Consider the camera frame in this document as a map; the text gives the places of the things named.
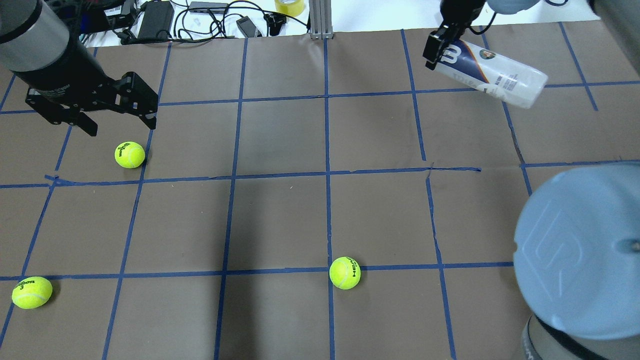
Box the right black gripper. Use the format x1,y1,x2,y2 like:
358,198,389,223
422,0,486,71

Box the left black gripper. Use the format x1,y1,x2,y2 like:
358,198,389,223
25,71,159,137

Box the clear Wilson tennis ball can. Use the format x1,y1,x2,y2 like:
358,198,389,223
425,39,549,109

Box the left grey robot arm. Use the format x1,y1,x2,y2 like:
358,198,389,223
0,0,159,137

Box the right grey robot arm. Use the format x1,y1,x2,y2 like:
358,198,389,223
422,0,640,360

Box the tennis ball upper left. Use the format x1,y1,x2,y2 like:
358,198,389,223
114,141,146,169

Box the tennis ball lower left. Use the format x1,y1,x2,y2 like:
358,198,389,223
11,276,53,310

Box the Head tennis ball centre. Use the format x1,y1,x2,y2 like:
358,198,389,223
329,256,362,290

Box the black power adapter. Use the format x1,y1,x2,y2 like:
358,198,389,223
137,1,174,42

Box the yellow tape roll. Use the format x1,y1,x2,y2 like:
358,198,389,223
274,0,306,18

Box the grey usb hub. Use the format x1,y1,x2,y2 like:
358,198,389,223
187,0,229,15

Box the small black device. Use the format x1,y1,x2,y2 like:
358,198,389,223
236,16,263,38

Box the black cable bundle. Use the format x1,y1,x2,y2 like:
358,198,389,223
45,0,311,46

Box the aluminium frame post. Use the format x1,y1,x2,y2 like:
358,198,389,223
307,0,334,40

